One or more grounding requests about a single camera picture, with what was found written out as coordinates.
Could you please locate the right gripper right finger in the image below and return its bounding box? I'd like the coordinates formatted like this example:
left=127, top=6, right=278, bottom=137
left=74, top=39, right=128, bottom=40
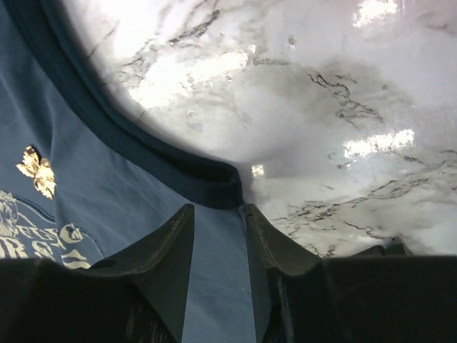
left=246, top=204, right=456, bottom=342

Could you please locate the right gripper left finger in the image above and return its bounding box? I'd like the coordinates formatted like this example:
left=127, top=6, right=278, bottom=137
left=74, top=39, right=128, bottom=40
left=1, top=204, right=194, bottom=342

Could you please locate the blue printed tank top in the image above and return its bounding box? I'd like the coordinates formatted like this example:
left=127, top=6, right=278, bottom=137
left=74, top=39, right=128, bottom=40
left=1, top=1, right=257, bottom=342

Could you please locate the gold brooch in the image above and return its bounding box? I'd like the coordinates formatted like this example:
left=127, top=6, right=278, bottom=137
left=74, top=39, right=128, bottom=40
left=16, top=146, right=56, bottom=199

